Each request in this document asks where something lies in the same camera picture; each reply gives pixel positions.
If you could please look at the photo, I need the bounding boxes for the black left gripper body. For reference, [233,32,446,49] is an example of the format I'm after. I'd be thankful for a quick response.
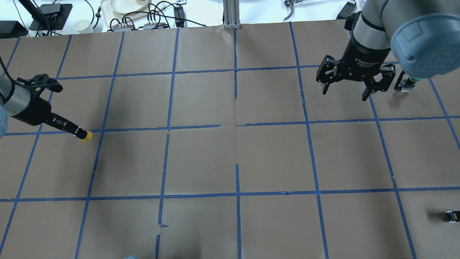
[14,97,52,126]

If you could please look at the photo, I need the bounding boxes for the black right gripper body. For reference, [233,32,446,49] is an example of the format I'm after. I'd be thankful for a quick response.
[331,36,390,83]

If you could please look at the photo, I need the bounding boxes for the yellow push button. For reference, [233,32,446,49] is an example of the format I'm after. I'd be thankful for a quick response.
[74,129,92,142]

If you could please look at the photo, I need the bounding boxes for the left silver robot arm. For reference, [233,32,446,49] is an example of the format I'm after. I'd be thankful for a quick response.
[1,74,91,140]

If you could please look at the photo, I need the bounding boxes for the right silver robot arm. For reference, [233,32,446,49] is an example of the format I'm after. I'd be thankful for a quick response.
[316,0,460,101]

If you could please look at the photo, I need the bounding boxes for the green push button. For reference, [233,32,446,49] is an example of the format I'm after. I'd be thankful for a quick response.
[394,76,421,93]

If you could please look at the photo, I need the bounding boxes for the black stand base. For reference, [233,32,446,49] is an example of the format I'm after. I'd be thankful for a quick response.
[29,3,73,31]

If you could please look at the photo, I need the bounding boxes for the red push button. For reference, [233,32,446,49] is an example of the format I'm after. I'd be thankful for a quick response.
[445,210,460,223]

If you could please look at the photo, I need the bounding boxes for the black power adapter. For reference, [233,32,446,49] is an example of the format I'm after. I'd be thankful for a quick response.
[336,0,357,20]

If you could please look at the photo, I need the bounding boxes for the metal reacher grabber tool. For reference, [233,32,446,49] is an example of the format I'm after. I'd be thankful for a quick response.
[283,0,303,21]

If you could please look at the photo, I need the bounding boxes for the white paper cup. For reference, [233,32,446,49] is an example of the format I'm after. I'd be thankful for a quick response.
[74,19,93,34]

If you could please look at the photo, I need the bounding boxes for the beige tray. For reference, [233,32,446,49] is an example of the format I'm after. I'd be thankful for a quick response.
[100,0,152,26]

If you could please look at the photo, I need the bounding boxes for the white plate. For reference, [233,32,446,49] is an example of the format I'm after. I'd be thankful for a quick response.
[110,0,149,14]

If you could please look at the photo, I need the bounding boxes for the aluminium frame post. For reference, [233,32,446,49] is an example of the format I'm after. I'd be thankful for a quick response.
[223,0,241,30]

